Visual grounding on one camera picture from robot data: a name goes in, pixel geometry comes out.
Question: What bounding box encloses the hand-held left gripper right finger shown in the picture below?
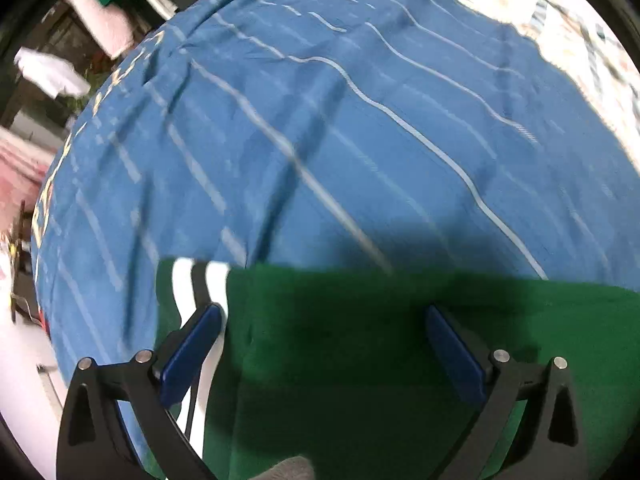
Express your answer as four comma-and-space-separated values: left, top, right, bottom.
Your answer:
424, 304, 591, 480

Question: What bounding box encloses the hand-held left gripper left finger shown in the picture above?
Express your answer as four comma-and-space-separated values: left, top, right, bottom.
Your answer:
55, 302, 226, 480

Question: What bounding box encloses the green and white varsity jacket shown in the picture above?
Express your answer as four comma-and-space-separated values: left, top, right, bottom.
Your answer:
145, 257, 640, 480

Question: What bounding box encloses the grey cloth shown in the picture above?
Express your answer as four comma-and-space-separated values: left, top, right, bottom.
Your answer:
260, 455, 316, 480

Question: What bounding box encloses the pink patterned cloth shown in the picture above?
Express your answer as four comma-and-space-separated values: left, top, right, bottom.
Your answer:
0, 127, 56, 221

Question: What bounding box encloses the blue striped bed sheet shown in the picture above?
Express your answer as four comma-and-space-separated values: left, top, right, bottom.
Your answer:
30, 0, 640, 461

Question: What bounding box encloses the white printed cloth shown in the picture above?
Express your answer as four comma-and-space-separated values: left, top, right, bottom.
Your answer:
14, 49, 91, 98

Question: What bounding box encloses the plaid blanket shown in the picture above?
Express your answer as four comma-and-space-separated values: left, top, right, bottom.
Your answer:
350, 0, 640, 136

